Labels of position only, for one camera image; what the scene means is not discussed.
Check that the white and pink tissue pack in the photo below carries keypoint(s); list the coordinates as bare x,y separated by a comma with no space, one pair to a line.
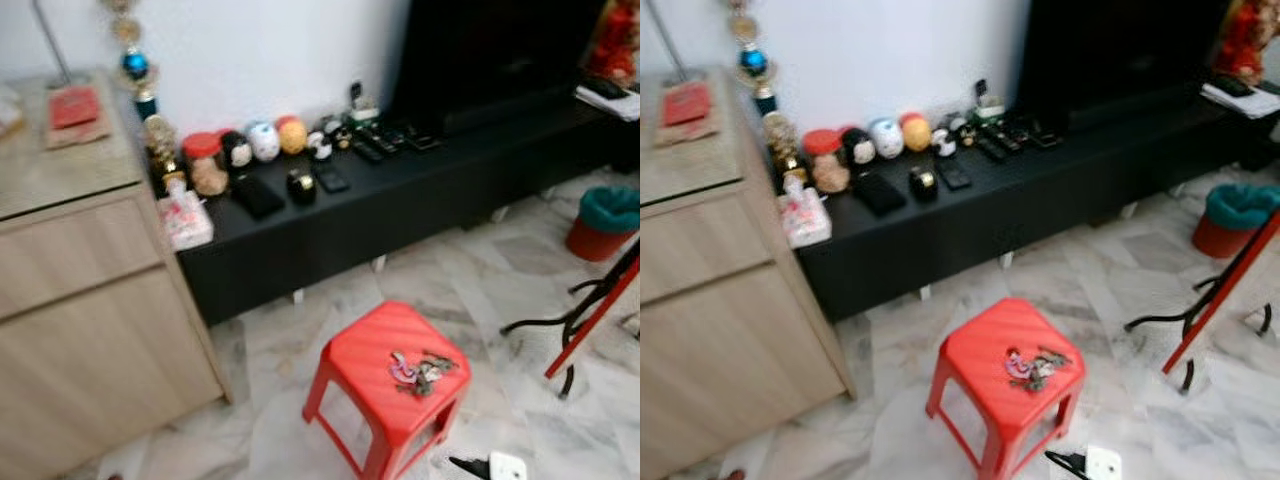
185,220
805,215

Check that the black and white figurine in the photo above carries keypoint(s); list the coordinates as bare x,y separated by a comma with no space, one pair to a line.
236,150
858,147

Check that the light wooden cabinet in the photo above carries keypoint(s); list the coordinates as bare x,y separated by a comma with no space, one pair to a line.
720,330
90,330

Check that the white and blue figurine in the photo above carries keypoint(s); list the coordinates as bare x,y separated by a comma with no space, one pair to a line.
263,142
886,138

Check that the black wallet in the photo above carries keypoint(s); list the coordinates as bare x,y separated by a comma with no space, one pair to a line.
258,196
880,193

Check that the orange and yellow figurine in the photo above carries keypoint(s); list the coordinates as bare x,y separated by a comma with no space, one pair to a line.
292,137
915,133

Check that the red booklet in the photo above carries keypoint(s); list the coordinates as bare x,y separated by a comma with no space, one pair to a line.
75,107
688,104

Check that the black television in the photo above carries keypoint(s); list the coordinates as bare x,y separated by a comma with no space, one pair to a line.
1120,50
490,50

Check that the black metal table frame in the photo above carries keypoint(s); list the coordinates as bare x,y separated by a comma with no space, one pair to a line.
1160,320
540,324

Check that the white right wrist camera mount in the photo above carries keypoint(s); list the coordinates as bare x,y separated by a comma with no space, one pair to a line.
1103,464
508,468

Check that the red waste bin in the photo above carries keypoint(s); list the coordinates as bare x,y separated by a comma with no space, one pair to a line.
592,243
1215,242

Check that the flat black phone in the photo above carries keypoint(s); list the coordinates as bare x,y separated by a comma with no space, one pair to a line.
954,175
332,180

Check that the black tv console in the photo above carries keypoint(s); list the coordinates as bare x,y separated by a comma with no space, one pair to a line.
430,205
1050,210

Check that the grey pole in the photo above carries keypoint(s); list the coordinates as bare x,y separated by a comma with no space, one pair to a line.
665,40
50,40

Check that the teal bin liner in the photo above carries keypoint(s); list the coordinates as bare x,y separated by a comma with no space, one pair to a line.
610,208
1240,205

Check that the red plastic stool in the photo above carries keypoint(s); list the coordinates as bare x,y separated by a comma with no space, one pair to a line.
985,350
365,350

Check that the small white figurine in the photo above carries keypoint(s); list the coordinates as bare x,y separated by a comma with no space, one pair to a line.
319,146
943,142

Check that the black case on papers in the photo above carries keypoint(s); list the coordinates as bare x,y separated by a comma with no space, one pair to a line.
605,87
1232,85

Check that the hanging ornament with blue ball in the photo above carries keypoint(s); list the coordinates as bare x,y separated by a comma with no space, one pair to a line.
753,62
135,65

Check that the gold ornament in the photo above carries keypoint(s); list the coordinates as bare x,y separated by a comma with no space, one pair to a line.
160,140
780,135

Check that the black remote control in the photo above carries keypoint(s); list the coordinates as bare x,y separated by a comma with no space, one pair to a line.
1045,136
1012,136
388,139
367,151
991,149
422,140

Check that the red figure statue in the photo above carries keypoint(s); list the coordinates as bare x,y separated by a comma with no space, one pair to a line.
1245,40
615,45

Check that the key bunch with purple carabiner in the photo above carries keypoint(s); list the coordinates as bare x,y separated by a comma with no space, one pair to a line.
420,372
1035,368

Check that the white paper stack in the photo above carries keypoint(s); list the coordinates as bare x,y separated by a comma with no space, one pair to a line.
615,105
1250,102

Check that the small black and white charger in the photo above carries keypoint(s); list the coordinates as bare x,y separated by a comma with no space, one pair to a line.
362,105
988,103

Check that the red-edged folding table top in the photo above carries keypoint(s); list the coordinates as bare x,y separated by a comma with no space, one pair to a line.
592,320
1220,300

